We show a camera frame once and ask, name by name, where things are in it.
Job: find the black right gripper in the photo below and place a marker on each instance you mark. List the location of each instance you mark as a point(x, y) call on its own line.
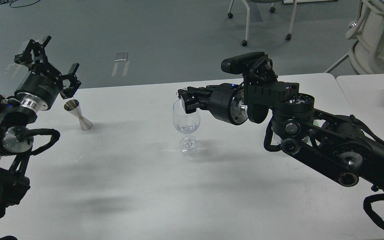
point(225, 102)

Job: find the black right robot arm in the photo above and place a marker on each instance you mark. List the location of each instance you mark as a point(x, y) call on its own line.
point(339, 147)

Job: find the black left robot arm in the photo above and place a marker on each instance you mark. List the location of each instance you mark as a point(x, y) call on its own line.
point(18, 144)

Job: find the white office chair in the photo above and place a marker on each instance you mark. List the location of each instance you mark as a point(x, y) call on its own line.
point(367, 53)

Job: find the white rolling chair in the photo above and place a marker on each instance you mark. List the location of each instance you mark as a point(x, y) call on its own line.
point(250, 20)

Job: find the clear wine glass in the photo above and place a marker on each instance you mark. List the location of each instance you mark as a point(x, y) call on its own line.
point(186, 124)

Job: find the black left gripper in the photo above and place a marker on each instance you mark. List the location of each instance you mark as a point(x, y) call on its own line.
point(37, 92)

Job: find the steel double jigger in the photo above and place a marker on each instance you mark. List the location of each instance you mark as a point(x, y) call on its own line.
point(73, 107)

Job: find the green bowl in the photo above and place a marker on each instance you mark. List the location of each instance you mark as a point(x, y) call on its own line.
point(279, 135)

